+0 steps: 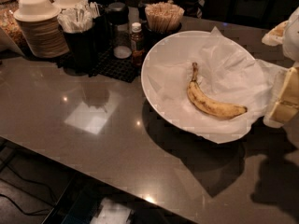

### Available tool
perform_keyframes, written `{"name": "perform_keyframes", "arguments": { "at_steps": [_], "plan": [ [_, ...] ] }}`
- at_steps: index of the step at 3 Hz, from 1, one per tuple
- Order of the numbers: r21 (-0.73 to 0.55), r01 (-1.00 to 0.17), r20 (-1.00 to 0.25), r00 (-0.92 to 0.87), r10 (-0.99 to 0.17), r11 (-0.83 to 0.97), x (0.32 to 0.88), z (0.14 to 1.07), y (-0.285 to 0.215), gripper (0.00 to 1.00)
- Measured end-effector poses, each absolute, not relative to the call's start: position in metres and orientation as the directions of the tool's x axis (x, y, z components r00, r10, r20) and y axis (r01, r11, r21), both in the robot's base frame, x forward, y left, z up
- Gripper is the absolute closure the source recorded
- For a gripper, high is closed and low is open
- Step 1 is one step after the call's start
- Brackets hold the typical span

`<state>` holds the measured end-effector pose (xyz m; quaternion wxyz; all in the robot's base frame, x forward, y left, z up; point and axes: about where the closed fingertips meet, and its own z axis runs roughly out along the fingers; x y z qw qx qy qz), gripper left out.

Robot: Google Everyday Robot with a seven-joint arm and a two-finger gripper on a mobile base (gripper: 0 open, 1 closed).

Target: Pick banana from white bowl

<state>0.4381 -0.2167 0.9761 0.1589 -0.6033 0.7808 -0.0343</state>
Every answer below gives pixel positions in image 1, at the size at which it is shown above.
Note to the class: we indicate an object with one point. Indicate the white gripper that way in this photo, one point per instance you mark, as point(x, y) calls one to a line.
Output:
point(291, 37)

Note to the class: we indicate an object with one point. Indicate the yellow spotted banana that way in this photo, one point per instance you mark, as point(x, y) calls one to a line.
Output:
point(209, 106)

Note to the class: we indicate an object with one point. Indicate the large white bowl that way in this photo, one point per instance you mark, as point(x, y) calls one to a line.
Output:
point(174, 47)

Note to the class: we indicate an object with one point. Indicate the white paper liner sheet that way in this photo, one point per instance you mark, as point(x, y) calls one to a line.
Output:
point(230, 75)

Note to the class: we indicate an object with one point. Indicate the black cup of wooden stirrers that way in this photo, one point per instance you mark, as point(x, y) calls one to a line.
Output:
point(163, 19)

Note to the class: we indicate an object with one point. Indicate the small hot sauce bottle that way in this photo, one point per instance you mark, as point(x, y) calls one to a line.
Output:
point(137, 44)

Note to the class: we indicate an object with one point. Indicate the black rubber mesh mat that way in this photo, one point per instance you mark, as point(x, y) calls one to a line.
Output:
point(107, 65)

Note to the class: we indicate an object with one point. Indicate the glass sugar dispenser black lid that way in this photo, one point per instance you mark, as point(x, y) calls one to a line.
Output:
point(118, 20)

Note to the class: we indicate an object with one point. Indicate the black holder of wrapped cutlery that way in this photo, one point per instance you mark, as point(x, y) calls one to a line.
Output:
point(78, 28)

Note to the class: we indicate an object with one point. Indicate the white paper on floor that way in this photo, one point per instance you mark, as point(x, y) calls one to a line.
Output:
point(111, 212)

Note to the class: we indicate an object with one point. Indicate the front stack of paper bowls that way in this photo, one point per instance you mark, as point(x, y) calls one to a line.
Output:
point(40, 27)

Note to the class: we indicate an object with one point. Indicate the cereal container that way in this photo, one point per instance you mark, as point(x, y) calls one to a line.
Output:
point(10, 26)

